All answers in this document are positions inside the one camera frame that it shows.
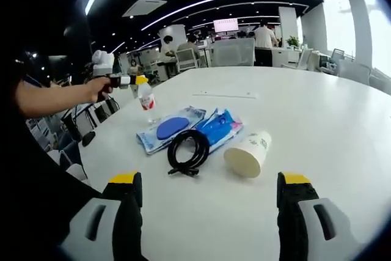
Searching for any white paper cup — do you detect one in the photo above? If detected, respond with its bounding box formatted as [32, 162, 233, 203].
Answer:
[223, 130, 272, 180]

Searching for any wet wipes packet blue lid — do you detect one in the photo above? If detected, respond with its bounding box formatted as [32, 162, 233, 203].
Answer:
[136, 105, 206, 155]

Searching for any white pillar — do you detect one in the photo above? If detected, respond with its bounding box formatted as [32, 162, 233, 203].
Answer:
[278, 6, 299, 48]

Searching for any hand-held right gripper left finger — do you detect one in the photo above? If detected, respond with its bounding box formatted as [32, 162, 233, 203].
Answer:
[59, 171, 144, 261]

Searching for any white frame chair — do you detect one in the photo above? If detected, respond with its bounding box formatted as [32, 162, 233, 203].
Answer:
[175, 49, 199, 72]

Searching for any white office chair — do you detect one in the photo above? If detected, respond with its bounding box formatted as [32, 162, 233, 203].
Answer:
[298, 48, 314, 71]

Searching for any grey mesh chair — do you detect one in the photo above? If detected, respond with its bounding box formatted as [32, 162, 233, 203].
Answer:
[210, 38, 256, 68]

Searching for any blue tissue packet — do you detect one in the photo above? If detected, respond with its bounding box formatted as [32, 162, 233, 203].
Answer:
[195, 108, 245, 153]

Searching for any person's left hand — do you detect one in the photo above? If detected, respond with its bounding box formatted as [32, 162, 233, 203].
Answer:
[87, 76, 114, 103]

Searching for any white table socket strip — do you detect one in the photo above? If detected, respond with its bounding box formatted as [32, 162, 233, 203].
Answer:
[192, 90, 257, 100]

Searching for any ceiling air conditioner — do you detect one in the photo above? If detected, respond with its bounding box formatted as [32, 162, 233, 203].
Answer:
[122, 0, 168, 18]

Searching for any window with blinds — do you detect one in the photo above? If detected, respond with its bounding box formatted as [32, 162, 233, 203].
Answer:
[322, 0, 357, 53]

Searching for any black cable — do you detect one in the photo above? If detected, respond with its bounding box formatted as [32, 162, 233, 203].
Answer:
[167, 129, 211, 178]

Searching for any clear water bottle red label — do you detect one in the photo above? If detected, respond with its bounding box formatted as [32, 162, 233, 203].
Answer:
[136, 80, 162, 126]

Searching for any wall screen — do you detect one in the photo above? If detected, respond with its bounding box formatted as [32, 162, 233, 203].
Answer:
[213, 18, 239, 33]

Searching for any large window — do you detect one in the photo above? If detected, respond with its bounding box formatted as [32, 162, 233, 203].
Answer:
[365, 0, 391, 72]

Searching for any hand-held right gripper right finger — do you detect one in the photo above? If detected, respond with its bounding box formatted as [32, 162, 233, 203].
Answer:
[276, 171, 364, 261]

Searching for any potted plant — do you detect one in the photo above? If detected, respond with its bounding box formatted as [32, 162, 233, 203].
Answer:
[285, 35, 302, 50]

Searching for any white table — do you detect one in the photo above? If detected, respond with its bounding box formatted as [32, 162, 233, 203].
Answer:
[75, 65, 391, 261]

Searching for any person's dark clothing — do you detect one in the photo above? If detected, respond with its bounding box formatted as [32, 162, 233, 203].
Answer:
[0, 53, 104, 261]

